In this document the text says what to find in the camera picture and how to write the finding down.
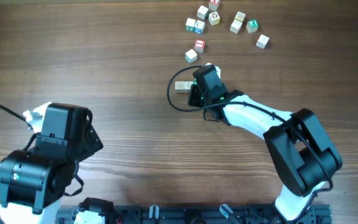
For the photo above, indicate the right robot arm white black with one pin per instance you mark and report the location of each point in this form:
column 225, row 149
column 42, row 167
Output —
column 304, row 156

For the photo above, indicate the wooden block yellow side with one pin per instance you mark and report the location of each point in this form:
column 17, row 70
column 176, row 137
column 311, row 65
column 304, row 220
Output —
column 240, row 16

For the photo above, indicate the wooden block soccer ball yellow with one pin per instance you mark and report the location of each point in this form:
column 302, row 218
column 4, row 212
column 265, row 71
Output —
column 214, row 18

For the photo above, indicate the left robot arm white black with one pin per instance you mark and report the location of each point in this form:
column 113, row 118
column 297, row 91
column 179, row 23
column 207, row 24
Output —
column 33, row 180

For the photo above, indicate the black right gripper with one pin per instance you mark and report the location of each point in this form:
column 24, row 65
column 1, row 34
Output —
column 192, row 98

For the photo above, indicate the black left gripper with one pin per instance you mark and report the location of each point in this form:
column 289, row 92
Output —
column 90, row 144

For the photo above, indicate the wooden block number 4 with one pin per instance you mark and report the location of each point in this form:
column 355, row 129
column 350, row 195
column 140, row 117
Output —
column 187, row 86

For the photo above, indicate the wooden block green E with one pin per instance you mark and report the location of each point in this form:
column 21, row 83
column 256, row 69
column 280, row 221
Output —
column 252, row 26

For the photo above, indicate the wooden block red top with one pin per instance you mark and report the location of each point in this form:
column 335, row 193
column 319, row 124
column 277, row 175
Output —
column 199, row 46

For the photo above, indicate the plain wooden block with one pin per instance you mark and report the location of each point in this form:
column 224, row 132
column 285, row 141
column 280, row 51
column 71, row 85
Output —
column 262, row 41

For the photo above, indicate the wooden block green Y side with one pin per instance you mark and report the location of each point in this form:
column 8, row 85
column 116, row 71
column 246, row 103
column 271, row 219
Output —
column 191, row 56

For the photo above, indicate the wooden block red X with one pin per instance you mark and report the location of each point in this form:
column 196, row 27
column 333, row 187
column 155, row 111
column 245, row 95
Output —
column 214, row 4

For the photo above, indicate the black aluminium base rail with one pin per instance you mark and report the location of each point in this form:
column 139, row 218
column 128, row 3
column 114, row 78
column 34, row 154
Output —
column 94, row 210

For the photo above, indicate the wooden block green Z side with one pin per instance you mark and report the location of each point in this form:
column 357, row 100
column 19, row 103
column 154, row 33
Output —
column 190, row 24

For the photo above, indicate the wooden block blue 2 side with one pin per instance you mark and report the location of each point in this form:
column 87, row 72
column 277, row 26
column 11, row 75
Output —
column 199, row 27

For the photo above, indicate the wooden block animal drawing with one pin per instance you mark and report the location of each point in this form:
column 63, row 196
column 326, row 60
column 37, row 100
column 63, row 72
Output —
column 235, row 26

